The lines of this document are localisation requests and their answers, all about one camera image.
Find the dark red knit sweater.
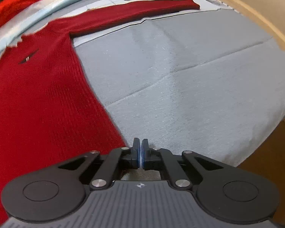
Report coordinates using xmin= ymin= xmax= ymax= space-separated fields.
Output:
xmin=0 ymin=0 xmax=200 ymax=225

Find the grey printed bed sheet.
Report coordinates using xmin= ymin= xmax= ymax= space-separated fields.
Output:
xmin=0 ymin=0 xmax=285 ymax=168

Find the light blue patterned quilt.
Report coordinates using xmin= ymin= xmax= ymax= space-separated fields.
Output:
xmin=0 ymin=0 xmax=81 ymax=53

